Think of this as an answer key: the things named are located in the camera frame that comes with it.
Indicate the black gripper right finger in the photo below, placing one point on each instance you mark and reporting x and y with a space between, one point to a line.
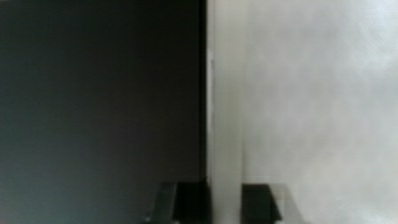
261 203

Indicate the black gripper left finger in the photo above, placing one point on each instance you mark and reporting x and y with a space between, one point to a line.
181 206

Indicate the white desk top tray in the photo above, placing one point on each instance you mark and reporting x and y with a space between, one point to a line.
303 108

